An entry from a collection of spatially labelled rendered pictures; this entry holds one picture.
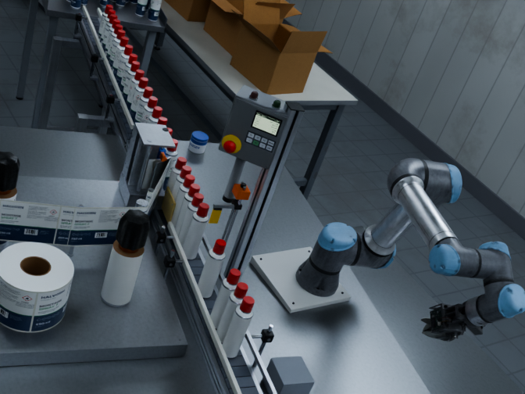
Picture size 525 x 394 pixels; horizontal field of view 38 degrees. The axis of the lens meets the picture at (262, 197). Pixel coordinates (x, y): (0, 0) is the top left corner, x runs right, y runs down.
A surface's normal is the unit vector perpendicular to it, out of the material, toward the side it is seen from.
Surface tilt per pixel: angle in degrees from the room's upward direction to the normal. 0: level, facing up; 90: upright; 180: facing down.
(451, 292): 0
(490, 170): 90
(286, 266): 2
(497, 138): 90
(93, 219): 90
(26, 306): 90
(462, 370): 0
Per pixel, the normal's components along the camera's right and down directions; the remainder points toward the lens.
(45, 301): 0.47, 0.59
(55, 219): 0.24, 0.59
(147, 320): 0.29, -0.81
